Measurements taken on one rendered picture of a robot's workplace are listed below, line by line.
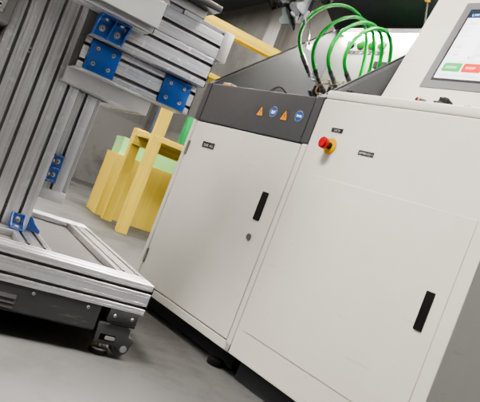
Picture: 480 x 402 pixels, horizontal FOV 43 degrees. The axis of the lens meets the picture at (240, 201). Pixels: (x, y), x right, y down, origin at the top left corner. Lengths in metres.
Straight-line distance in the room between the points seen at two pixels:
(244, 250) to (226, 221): 0.16
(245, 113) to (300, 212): 0.54
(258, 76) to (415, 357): 1.50
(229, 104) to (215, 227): 0.50
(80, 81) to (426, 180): 1.01
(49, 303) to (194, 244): 0.76
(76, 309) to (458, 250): 0.99
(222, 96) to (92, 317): 1.10
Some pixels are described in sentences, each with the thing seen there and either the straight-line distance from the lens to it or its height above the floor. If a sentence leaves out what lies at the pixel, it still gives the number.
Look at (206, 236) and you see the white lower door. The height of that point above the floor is 0.38.
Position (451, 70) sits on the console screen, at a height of 1.18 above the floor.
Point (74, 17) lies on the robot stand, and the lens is 1.93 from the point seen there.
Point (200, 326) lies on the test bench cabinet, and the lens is 2.17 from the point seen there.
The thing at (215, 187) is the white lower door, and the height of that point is 0.56.
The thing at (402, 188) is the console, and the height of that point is 0.73.
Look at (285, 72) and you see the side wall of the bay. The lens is 2.77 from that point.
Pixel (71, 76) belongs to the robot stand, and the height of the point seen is 0.70.
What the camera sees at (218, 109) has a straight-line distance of 2.45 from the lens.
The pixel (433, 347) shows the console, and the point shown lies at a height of 0.38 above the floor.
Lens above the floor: 0.54
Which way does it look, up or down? level
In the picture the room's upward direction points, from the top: 21 degrees clockwise
